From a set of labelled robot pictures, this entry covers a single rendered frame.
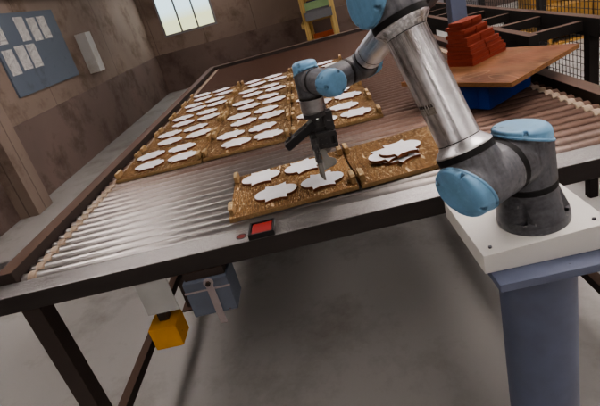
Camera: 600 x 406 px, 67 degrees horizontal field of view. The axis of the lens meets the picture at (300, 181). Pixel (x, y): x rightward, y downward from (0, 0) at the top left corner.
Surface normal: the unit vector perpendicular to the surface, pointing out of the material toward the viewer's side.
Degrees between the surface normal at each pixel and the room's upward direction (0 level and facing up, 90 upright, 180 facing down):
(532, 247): 90
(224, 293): 90
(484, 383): 0
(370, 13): 86
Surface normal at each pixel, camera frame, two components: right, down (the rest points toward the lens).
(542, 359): -0.36, 0.45
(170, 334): 0.02, 0.39
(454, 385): -0.25, -0.89
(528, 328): -0.62, 0.45
